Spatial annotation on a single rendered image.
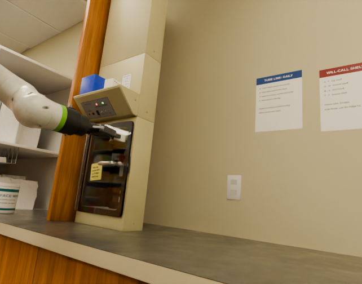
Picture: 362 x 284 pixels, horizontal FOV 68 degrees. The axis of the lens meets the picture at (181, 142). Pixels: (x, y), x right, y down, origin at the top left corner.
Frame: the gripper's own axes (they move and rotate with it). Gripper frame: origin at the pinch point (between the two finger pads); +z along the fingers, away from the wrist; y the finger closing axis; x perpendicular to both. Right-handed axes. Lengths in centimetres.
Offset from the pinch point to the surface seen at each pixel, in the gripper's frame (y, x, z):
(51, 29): 170, -133, 40
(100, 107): 12.7, -14.1, -1.9
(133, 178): -4.5, 16.0, 7.0
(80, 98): 22.2, -18.4, -6.0
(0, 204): 66, 33, -12
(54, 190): 32.8, 23.6, -4.2
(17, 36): 218, -133, 28
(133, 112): -4.5, -10.9, 2.4
